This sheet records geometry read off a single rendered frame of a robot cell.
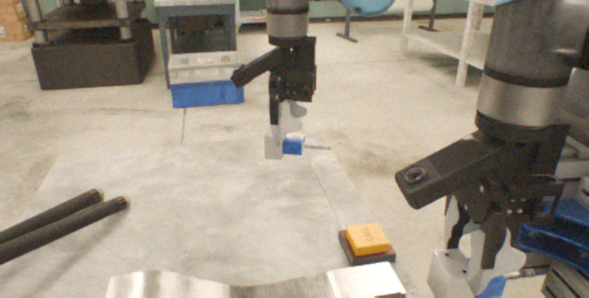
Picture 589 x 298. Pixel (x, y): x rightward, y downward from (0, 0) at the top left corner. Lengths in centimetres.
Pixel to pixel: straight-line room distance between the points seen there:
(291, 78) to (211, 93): 283
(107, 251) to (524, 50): 72
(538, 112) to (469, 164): 8
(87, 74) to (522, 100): 414
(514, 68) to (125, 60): 400
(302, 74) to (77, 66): 373
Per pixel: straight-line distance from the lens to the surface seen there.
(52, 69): 445
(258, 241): 80
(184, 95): 358
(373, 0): 61
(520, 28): 42
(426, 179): 45
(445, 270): 55
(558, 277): 96
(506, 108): 44
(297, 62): 78
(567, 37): 41
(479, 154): 46
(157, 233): 86
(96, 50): 429
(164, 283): 56
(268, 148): 84
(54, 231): 83
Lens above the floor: 132
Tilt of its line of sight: 26 degrees down
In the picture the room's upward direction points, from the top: straight up
